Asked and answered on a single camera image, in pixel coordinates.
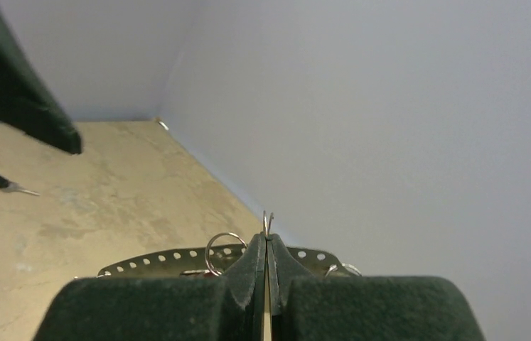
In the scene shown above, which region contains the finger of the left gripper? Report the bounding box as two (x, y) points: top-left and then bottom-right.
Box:
(0, 14), (82, 155)

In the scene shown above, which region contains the silver key holder strip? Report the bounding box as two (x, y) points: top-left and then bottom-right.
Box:
(97, 239), (362, 278)

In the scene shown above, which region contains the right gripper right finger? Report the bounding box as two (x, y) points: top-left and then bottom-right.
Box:
(267, 234), (485, 340)

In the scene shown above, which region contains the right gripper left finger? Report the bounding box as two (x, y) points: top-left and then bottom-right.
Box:
(33, 234), (266, 340)

